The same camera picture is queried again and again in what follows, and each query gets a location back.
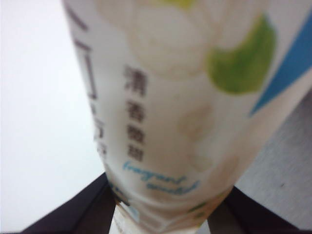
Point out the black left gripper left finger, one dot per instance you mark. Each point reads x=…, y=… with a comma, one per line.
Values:
x=83, y=214

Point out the pale jasmine oolong tea bottle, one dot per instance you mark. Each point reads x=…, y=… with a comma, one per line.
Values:
x=170, y=109

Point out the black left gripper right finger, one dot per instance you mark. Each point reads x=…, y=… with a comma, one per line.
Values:
x=243, y=219

